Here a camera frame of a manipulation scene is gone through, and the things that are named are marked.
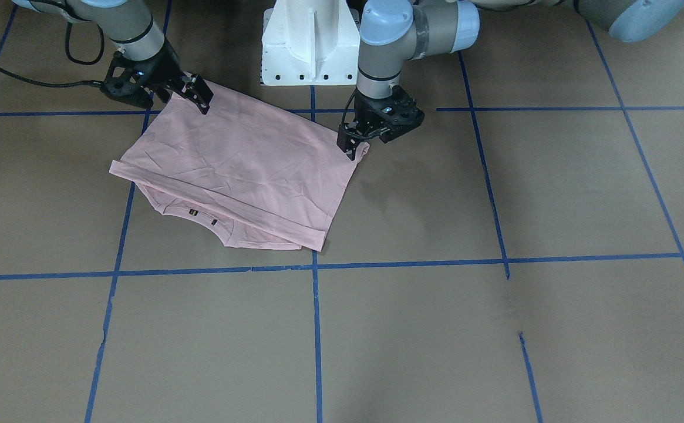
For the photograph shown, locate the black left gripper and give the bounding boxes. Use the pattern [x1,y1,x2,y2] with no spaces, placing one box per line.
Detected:
[336,85,425,161]

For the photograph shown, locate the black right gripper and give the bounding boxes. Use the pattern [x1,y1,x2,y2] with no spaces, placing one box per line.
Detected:
[100,41,214,115]

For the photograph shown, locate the pink Snoopy t-shirt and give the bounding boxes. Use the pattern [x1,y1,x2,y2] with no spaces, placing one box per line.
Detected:
[109,82,369,251]

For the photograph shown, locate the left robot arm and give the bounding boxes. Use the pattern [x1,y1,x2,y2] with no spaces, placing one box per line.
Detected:
[337,1,684,160]

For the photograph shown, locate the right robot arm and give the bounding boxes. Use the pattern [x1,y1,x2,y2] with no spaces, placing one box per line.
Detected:
[15,1,213,115]

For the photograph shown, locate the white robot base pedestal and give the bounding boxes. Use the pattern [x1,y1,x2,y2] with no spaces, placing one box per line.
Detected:
[260,1,360,86]

